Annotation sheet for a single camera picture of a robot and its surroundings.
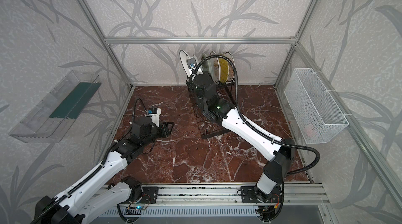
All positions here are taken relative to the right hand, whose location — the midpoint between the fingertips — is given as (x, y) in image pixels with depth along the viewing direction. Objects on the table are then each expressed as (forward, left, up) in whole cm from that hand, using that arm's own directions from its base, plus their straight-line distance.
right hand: (198, 68), depth 66 cm
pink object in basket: (-17, -52, -24) cm, 60 cm away
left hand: (-12, +15, -26) cm, 32 cm away
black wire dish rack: (-5, -3, -44) cm, 44 cm away
